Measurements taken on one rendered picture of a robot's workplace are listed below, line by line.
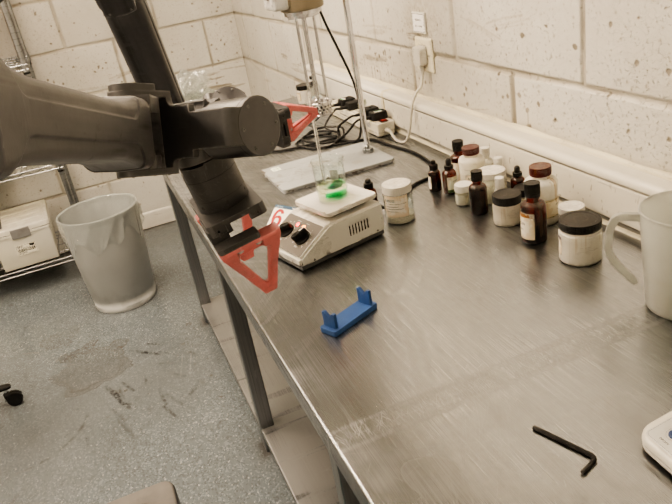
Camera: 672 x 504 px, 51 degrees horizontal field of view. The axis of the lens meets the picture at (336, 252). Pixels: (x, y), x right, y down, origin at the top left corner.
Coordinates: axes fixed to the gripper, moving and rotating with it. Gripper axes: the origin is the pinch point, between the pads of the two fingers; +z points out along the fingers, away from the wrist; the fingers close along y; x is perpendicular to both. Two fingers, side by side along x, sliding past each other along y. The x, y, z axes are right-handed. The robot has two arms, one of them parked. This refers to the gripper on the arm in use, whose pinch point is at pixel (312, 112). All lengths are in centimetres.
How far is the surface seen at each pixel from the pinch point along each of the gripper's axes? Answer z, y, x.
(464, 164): 30.8, -3.4, 19.1
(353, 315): -13.5, -28.1, 25.0
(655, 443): -5, -76, 24
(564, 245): 21.0, -39.1, 22.5
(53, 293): -43, 206, 102
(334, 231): -3.2, -6.4, 20.8
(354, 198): 3.6, -3.7, 17.3
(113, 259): -20, 158, 77
